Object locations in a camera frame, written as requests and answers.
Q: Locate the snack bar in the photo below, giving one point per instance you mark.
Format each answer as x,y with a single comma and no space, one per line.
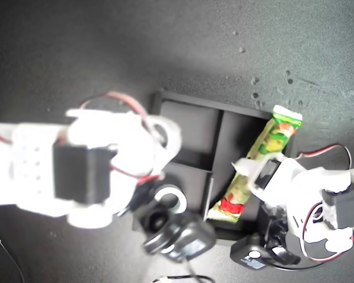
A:
271,138

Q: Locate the white tape roll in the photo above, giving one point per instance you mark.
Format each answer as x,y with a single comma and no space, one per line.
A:
181,199

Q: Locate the black tray with wells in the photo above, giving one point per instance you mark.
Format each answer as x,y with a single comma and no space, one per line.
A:
191,129

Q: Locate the black camera box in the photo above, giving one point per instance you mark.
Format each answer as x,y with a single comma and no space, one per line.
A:
191,238
247,250

